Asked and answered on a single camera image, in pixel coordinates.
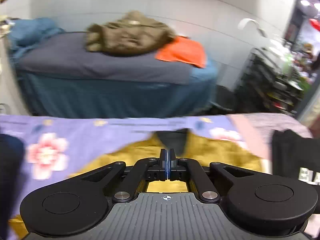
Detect gold satin jacket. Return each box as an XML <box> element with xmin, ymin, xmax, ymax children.
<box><xmin>8</xmin><ymin>129</ymin><xmax>266</xmax><ymax>239</ymax></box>

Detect pink dotted blanket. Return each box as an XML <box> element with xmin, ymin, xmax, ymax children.
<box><xmin>227</xmin><ymin>112</ymin><xmax>320</xmax><ymax>238</ymax></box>

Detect purple floral bed sheet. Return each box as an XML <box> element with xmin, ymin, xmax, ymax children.
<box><xmin>0</xmin><ymin>114</ymin><xmax>251</xmax><ymax>240</ymax></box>

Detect black folded garment right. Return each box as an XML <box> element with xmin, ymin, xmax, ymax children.
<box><xmin>262</xmin><ymin>129</ymin><xmax>319</xmax><ymax>216</ymax></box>

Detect orange cloth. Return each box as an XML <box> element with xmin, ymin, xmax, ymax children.
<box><xmin>155</xmin><ymin>36</ymin><xmax>206</xmax><ymax>68</ymax></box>

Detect olive brown garment pile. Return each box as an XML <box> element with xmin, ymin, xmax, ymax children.
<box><xmin>85</xmin><ymin>11</ymin><xmax>176</xmax><ymax>56</ymax></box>

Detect black knit garment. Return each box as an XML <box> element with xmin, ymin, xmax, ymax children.
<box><xmin>1</xmin><ymin>134</ymin><xmax>25</xmax><ymax>239</ymax></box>

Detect black wire rack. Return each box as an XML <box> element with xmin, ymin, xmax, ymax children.
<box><xmin>234</xmin><ymin>48</ymin><xmax>304</xmax><ymax>116</ymax></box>

